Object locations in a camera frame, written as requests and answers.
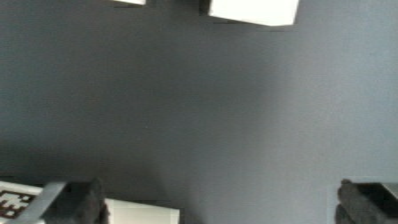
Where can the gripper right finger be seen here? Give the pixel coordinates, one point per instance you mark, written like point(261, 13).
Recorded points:
point(367, 203)

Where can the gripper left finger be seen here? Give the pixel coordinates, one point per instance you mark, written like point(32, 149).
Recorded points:
point(78, 207)

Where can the white square tabletop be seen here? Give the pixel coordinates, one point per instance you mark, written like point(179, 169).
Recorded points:
point(25, 201)

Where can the white table leg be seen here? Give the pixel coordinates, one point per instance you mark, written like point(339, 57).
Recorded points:
point(263, 12)
point(135, 2)

